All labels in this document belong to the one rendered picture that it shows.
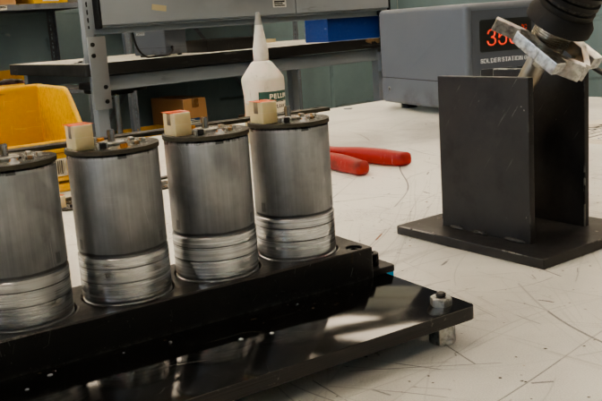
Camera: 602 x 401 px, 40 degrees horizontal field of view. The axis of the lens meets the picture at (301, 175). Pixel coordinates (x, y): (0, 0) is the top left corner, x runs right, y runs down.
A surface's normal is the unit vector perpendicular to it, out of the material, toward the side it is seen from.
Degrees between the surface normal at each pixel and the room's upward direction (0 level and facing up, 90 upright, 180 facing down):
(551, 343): 0
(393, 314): 0
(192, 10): 90
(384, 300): 0
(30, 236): 90
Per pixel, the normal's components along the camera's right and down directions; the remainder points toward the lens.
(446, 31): -0.92, 0.13
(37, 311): 0.58, 0.11
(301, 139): 0.35, 0.15
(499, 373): -0.07, -0.98
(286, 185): -0.17, 0.19
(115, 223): 0.09, 0.18
